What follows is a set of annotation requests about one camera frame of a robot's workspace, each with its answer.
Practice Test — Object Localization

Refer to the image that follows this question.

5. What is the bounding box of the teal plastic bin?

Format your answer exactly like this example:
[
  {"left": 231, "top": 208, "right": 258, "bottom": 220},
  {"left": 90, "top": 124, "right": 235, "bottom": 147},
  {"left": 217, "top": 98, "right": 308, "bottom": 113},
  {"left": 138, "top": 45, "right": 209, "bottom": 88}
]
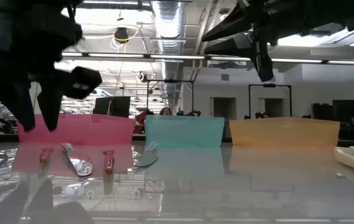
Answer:
[{"left": 144, "top": 115, "right": 226, "bottom": 149}]

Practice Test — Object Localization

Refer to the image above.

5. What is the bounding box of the pink plastic bin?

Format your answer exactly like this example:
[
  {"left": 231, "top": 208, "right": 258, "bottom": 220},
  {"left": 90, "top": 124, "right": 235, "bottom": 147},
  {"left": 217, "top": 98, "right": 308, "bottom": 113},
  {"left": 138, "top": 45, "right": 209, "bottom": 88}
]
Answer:
[{"left": 17, "top": 113, "right": 136, "bottom": 146}]

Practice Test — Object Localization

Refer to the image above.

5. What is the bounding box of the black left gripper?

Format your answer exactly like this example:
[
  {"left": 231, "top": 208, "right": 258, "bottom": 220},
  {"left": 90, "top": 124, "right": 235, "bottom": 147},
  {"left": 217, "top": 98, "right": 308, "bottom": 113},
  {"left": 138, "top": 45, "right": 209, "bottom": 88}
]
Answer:
[{"left": 0, "top": 6, "right": 84, "bottom": 133}]

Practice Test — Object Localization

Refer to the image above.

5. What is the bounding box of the long LED light bar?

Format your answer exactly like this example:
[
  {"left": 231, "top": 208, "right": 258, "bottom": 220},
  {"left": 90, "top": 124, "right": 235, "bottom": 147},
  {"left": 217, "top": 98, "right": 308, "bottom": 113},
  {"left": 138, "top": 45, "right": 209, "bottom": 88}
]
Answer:
[{"left": 61, "top": 51, "right": 354, "bottom": 66}]

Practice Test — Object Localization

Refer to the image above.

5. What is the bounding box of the orange plastic bin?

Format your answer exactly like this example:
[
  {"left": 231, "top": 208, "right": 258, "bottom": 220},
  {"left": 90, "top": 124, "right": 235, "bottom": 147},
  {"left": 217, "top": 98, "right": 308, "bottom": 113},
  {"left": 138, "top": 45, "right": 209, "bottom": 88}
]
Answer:
[{"left": 228, "top": 116, "right": 342, "bottom": 148}]

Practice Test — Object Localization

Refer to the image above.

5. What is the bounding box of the black frame stand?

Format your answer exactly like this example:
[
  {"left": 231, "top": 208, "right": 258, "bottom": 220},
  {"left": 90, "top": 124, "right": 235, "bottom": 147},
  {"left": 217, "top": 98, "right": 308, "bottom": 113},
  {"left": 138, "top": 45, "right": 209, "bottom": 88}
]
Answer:
[
  {"left": 248, "top": 83, "right": 293, "bottom": 118},
  {"left": 146, "top": 78, "right": 195, "bottom": 116}
]

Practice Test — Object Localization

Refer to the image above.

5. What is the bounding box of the black overhead camera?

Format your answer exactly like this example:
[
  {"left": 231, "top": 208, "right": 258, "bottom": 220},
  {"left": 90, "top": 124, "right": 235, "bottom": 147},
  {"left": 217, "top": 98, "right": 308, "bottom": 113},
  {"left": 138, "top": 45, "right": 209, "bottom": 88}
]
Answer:
[{"left": 114, "top": 27, "right": 130, "bottom": 44}]

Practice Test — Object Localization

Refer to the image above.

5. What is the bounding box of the red background object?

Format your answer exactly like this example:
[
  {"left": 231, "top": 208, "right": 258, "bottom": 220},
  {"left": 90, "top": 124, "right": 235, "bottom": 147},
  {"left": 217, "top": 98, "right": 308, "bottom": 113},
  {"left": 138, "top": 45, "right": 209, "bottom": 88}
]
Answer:
[{"left": 134, "top": 111, "right": 147, "bottom": 134}]

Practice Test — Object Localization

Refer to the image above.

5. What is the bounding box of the black monitor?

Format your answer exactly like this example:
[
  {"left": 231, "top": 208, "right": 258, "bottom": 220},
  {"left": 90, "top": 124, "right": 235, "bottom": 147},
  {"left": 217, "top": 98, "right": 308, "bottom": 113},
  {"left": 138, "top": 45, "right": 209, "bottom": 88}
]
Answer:
[
  {"left": 93, "top": 96, "right": 132, "bottom": 119},
  {"left": 332, "top": 99, "right": 354, "bottom": 119}
]

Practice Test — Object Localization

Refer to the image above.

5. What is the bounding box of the silver ceiling duct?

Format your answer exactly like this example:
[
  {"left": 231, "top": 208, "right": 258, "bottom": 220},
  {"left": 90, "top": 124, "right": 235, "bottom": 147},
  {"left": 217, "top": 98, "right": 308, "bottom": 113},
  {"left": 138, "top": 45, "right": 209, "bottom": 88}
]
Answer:
[{"left": 150, "top": 0, "right": 186, "bottom": 103}]

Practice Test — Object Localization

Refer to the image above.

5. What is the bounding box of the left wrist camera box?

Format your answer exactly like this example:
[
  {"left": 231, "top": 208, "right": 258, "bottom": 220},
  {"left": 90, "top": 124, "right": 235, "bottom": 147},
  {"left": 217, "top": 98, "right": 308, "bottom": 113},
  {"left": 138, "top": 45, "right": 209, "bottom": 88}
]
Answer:
[{"left": 65, "top": 66, "right": 103, "bottom": 100}]

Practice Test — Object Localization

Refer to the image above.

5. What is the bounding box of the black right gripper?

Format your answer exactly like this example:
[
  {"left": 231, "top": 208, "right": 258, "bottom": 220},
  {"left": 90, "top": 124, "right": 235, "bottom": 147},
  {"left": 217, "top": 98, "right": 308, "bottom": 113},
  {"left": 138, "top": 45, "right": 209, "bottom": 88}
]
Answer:
[{"left": 201, "top": 0, "right": 310, "bottom": 83}]

